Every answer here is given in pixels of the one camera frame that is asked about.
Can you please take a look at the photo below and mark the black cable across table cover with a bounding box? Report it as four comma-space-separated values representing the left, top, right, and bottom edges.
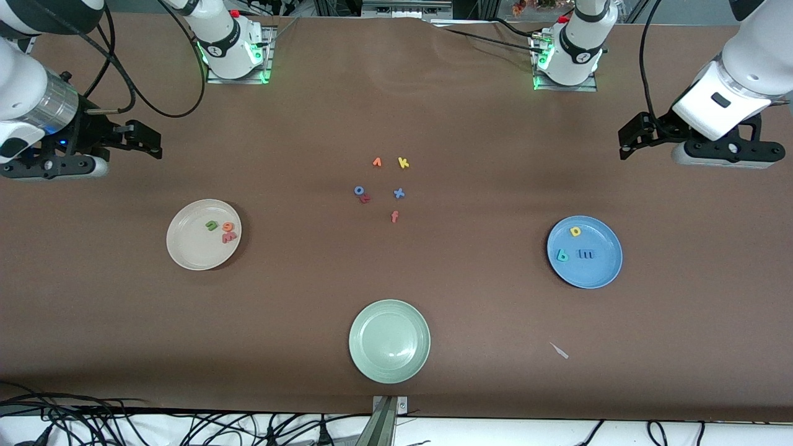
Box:
434, 17, 552, 53

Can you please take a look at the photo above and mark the brown table cover sheet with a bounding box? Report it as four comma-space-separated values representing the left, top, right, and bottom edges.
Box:
0, 11, 793, 422

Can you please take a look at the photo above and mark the pale green plate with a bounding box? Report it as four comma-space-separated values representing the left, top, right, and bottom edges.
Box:
348, 299, 431, 385

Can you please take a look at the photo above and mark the beige brown plate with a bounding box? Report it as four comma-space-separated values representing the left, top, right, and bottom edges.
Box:
166, 199, 242, 271

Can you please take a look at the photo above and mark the grey metal box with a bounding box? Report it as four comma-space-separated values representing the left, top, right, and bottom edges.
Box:
361, 0, 454, 19

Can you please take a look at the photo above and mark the blue plate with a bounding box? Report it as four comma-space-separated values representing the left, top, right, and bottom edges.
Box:
546, 216, 623, 289

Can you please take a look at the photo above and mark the tangle of black cables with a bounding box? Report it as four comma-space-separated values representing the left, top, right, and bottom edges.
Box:
0, 381, 372, 446

